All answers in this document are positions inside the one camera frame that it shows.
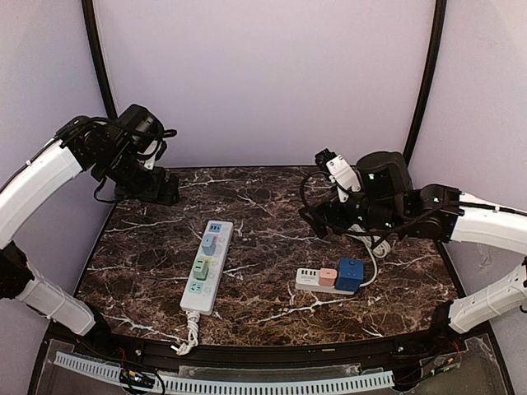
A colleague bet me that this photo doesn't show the pink plug adapter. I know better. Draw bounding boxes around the pink plug adapter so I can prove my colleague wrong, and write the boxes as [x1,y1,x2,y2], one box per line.
[318,268,338,287]

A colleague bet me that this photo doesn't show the blue cube socket adapter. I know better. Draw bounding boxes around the blue cube socket adapter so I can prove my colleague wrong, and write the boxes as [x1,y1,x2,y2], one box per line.
[334,258,364,292]

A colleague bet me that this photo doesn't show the light blue plug adapter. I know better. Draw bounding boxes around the light blue plug adapter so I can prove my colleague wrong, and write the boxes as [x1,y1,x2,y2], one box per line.
[201,234,217,256]

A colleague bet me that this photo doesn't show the green plug adapter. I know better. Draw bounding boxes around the green plug adapter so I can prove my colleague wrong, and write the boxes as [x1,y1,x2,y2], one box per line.
[192,257,211,281]

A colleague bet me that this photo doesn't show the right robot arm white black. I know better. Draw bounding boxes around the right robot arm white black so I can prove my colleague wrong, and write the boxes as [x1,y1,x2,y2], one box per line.
[299,184,526,333]

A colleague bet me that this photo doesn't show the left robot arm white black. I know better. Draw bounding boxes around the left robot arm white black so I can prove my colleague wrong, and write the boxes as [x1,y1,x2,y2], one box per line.
[1,105,179,337]

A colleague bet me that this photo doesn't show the small white power strip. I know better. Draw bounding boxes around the small white power strip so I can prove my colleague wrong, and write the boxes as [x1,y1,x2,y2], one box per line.
[295,267,355,295]

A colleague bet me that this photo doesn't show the long white colourful power strip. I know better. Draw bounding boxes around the long white colourful power strip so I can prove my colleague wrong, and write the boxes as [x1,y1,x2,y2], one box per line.
[180,221,234,316]

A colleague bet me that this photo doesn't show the white coiled cable small strip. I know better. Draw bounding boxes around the white coiled cable small strip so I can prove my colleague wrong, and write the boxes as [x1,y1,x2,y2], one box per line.
[347,227,391,288]

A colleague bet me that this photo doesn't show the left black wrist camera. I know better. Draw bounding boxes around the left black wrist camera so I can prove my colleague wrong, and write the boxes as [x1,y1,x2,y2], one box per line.
[117,104,164,151]

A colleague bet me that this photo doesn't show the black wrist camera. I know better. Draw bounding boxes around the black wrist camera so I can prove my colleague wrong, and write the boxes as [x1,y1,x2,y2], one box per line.
[117,104,164,151]
[356,151,413,202]

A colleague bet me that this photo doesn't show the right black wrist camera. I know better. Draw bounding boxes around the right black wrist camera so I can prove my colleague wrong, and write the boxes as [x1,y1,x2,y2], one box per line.
[356,151,413,202]

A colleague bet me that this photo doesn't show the white cable long strip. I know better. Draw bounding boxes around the white cable long strip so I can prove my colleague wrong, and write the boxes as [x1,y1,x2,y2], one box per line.
[170,311,201,356]

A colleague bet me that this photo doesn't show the black front table rail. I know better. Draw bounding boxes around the black front table rail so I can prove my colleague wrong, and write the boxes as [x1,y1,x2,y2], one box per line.
[35,324,468,374]

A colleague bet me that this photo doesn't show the white slotted cable duct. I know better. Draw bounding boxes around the white slotted cable duct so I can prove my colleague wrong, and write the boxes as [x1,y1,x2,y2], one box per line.
[54,351,394,395]

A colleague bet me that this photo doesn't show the left black frame post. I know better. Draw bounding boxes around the left black frame post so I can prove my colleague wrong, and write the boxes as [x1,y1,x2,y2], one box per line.
[81,0,118,119]

